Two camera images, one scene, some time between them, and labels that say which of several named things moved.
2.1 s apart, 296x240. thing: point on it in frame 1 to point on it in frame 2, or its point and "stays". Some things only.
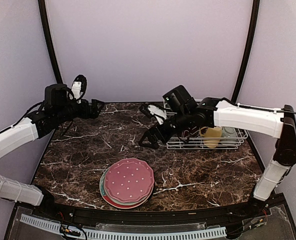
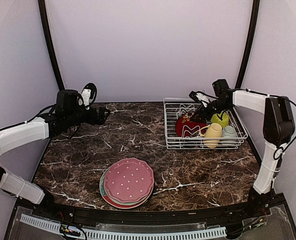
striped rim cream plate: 152,188 stays
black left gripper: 86,114 to 101,119
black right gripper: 155,144 to 202,108
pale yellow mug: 212,136 stays
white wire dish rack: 212,137 stays
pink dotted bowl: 128,179 stays
